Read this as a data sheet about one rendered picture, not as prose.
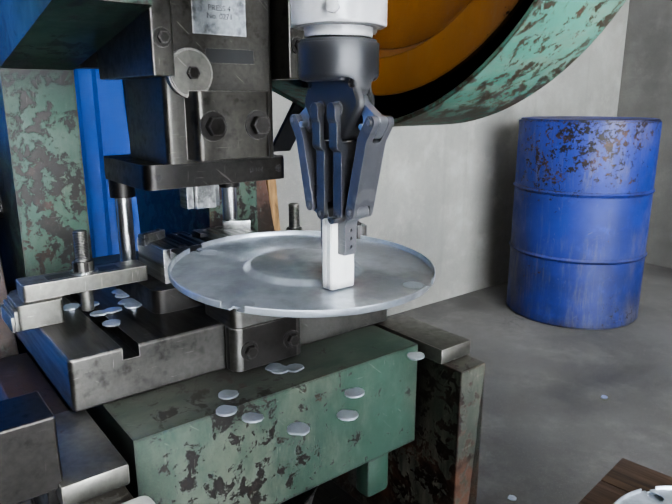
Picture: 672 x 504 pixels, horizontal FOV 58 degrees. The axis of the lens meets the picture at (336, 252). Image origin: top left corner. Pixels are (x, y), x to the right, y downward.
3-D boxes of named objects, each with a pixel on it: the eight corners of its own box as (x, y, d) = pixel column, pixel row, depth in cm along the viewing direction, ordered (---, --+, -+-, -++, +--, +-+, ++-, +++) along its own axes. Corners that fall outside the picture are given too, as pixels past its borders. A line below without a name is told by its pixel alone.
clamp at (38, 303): (153, 303, 80) (147, 226, 78) (12, 333, 70) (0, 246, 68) (136, 292, 85) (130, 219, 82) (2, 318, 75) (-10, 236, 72)
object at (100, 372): (388, 320, 91) (389, 282, 90) (74, 414, 64) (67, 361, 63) (278, 275, 114) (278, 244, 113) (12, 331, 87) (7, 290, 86)
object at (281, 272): (384, 342, 50) (384, 333, 50) (107, 287, 61) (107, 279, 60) (460, 254, 75) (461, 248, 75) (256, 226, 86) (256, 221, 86)
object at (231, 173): (288, 196, 85) (287, 156, 83) (148, 212, 73) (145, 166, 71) (232, 183, 97) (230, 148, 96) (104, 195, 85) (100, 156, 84)
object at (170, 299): (290, 285, 88) (289, 265, 87) (156, 315, 76) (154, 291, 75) (235, 262, 100) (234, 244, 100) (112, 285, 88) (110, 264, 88)
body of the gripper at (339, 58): (278, 38, 57) (280, 139, 59) (335, 30, 51) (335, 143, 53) (340, 43, 62) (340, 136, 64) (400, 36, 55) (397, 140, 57)
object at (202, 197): (222, 206, 84) (221, 179, 83) (190, 210, 82) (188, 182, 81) (212, 203, 87) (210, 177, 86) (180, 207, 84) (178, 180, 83)
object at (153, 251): (265, 264, 88) (264, 233, 87) (165, 284, 79) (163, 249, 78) (234, 252, 95) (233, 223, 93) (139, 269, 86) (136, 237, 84)
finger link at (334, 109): (357, 102, 58) (367, 102, 57) (358, 218, 61) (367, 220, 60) (324, 102, 56) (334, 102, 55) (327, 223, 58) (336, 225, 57)
